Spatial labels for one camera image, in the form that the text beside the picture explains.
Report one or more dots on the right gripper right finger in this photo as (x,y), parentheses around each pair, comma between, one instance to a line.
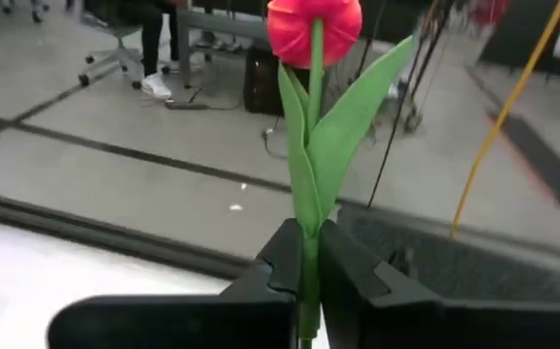
(430,325)

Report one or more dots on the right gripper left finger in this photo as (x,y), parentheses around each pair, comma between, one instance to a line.
(188,322)

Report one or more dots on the orange artificial tulip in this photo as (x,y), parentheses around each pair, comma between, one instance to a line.
(314,29)

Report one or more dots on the black rectangular box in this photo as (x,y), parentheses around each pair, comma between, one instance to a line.
(260,82)

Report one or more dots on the white sneaker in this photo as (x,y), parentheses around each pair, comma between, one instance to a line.
(151,39)

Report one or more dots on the grey desk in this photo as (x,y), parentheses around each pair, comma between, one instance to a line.
(222,24)

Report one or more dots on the black aluminium table frame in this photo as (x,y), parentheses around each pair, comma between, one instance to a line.
(91,232)

